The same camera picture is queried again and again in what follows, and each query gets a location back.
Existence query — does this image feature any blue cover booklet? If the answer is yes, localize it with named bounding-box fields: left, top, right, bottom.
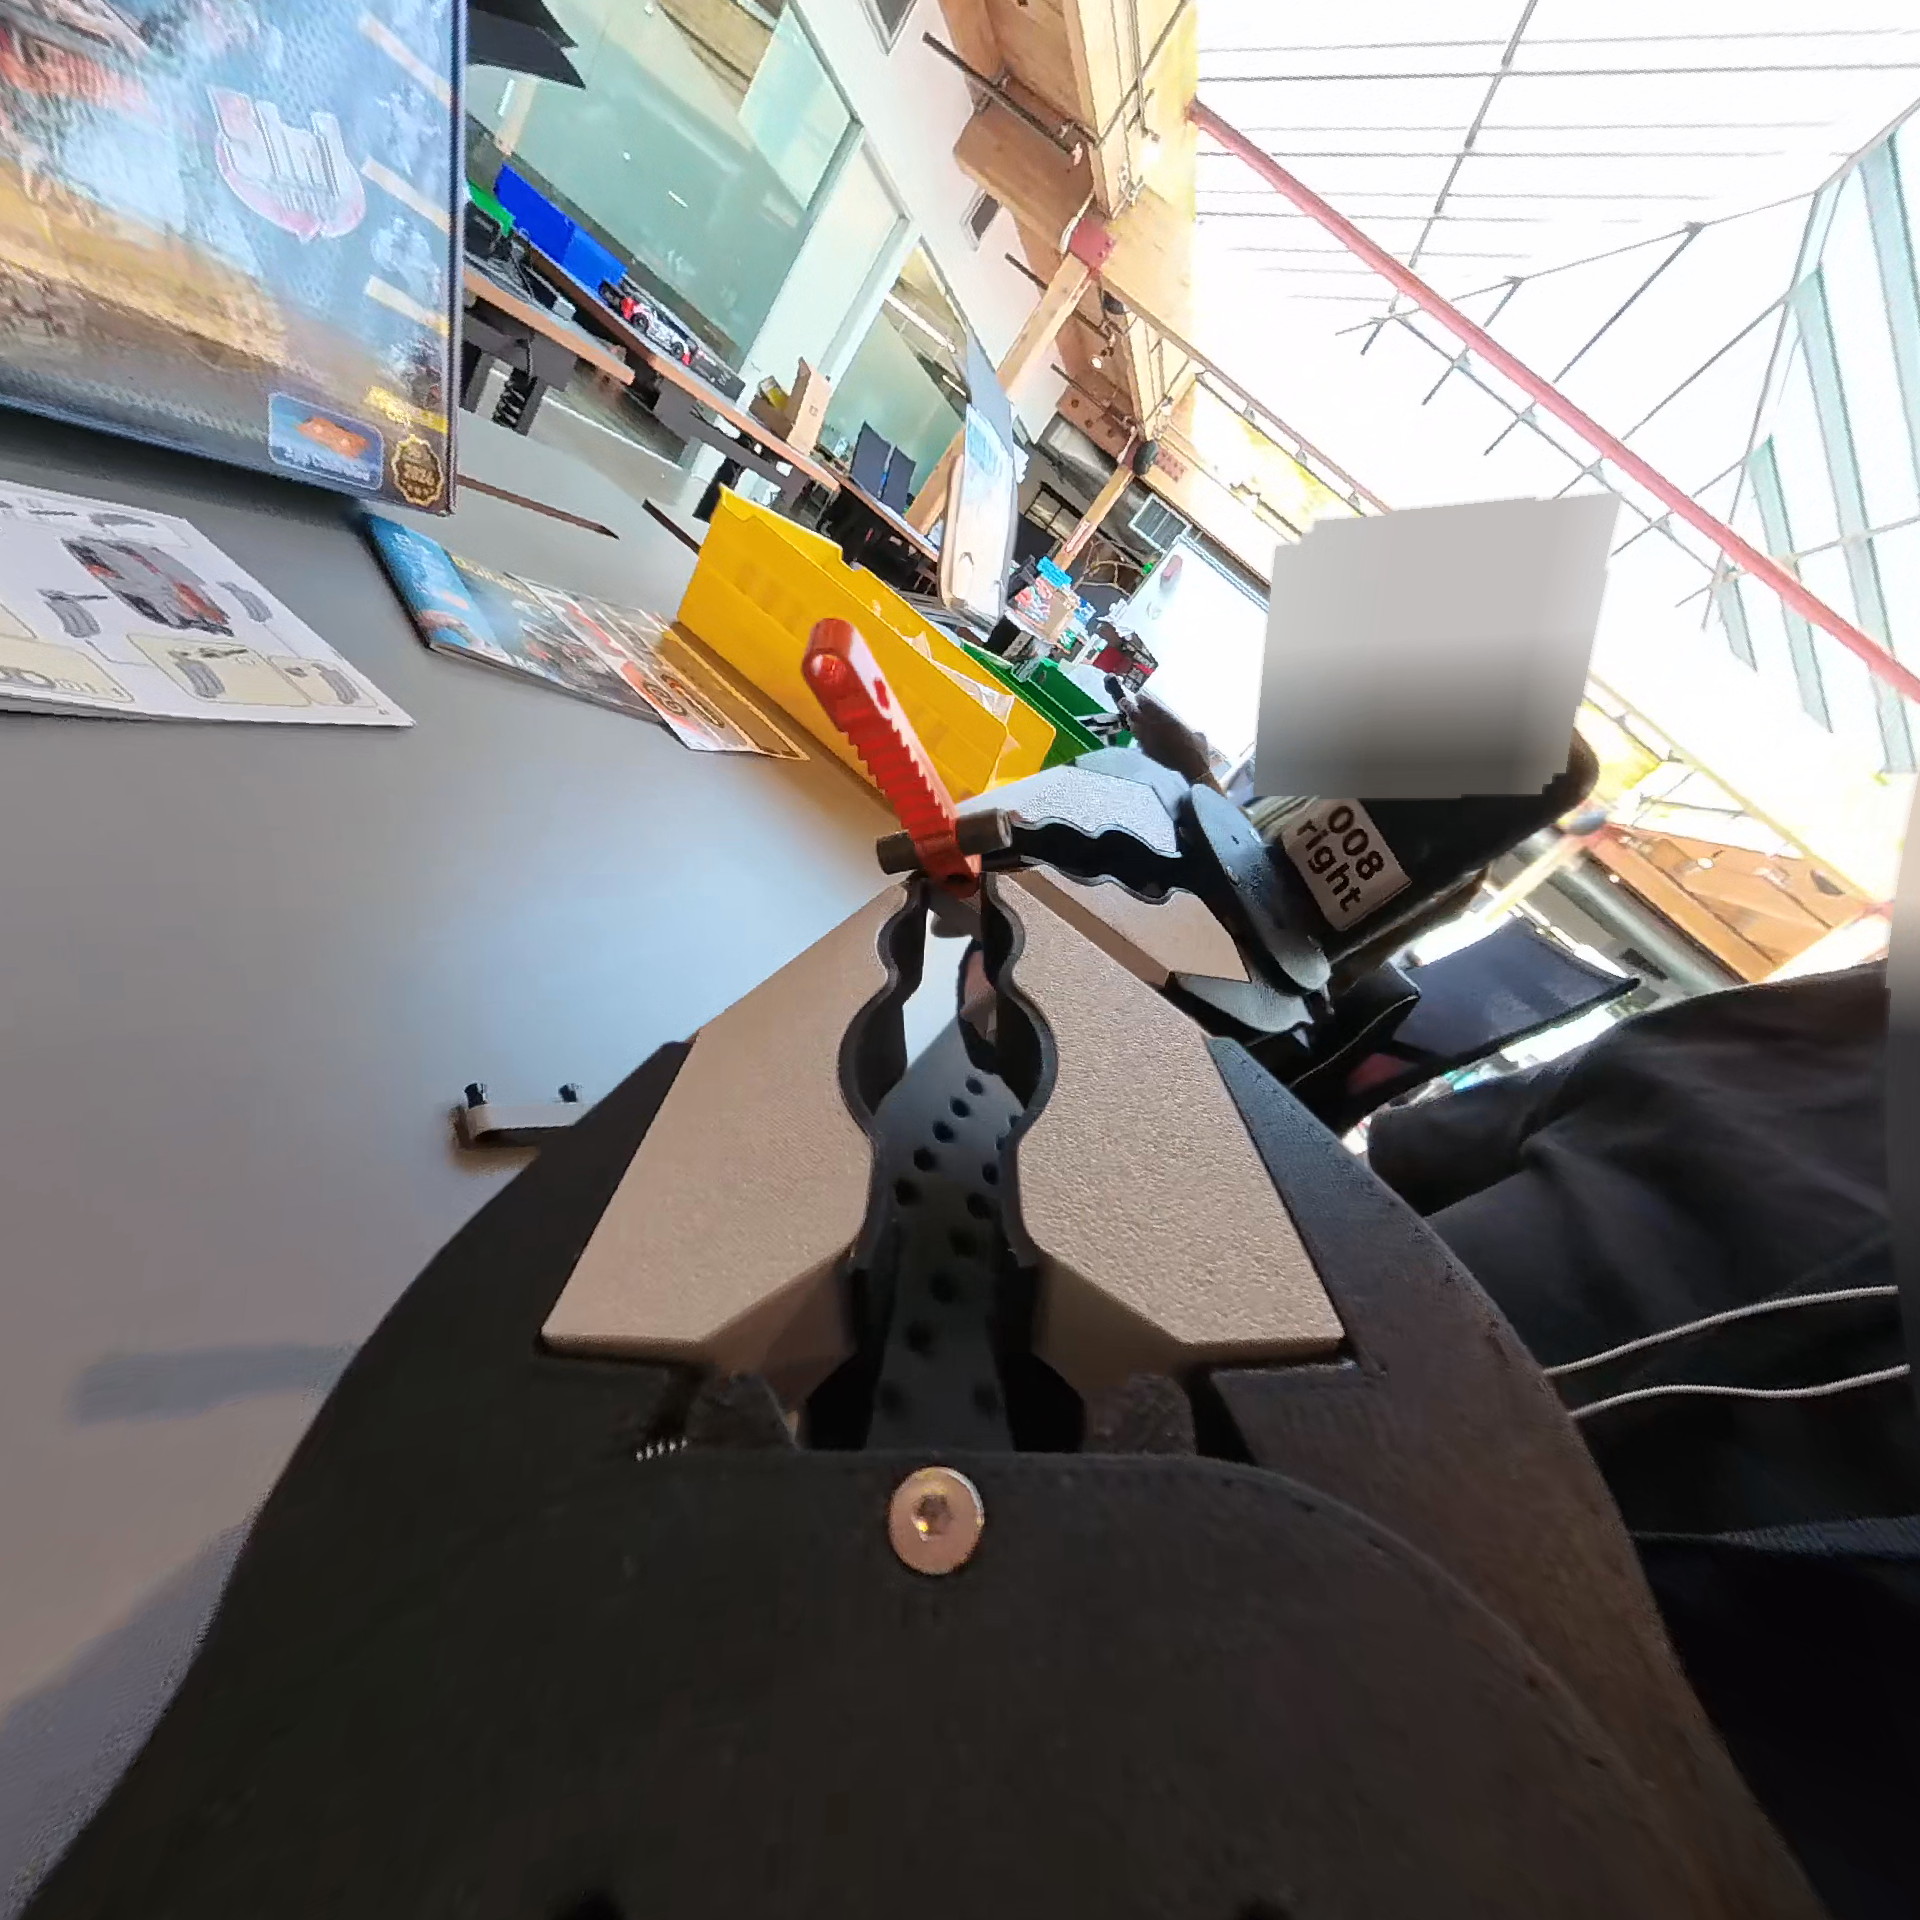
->
left=357, top=510, right=812, bottom=759

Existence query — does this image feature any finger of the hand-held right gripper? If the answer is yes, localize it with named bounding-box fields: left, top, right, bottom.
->
left=1020, top=861, right=1254, bottom=989
left=996, top=757, right=1204, bottom=902

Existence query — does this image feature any thin white cable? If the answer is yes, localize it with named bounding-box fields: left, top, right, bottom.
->
left=1545, top=1285, right=1907, bottom=1419

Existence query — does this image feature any black perforated panel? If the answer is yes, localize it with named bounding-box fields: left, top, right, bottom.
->
left=866, top=959, right=1051, bottom=1453

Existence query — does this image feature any green storage bin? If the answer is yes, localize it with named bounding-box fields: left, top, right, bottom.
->
left=960, top=643, right=1144, bottom=770

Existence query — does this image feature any yellow storage bin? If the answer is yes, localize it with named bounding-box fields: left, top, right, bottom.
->
left=674, top=484, right=1058, bottom=801

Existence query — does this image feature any person's black jacket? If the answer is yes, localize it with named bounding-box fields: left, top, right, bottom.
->
left=1365, top=959, right=1920, bottom=1920

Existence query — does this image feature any orange toy beam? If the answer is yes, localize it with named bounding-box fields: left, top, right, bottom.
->
left=802, top=618, right=986, bottom=886

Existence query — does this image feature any red ceiling pipe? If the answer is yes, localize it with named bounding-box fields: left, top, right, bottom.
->
left=1190, top=102, right=1920, bottom=707

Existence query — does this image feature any dark grey toy pin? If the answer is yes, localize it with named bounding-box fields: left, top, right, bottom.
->
left=878, top=814, right=1010, bottom=875

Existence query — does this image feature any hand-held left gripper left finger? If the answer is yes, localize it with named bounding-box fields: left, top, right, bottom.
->
left=540, top=881, right=924, bottom=1413

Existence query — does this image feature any blue storage bin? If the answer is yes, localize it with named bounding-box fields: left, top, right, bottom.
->
left=497, top=163, right=625, bottom=301

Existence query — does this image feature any open instruction booklet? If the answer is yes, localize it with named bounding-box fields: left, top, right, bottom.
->
left=0, top=479, right=414, bottom=730

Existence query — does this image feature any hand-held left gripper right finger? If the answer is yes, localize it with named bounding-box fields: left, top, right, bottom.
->
left=978, top=873, right=1346, bottom=1413

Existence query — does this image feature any blue toy robot box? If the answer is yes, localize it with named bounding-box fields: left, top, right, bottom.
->
left=0, top=0, right=466, bottom=519

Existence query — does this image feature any grey toy beam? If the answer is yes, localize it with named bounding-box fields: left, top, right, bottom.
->
left=454, top=1079, right=585, bottom=1157

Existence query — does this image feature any background wooden table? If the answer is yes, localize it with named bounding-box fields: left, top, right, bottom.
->
left=457, top=262, right=841, bottom=497

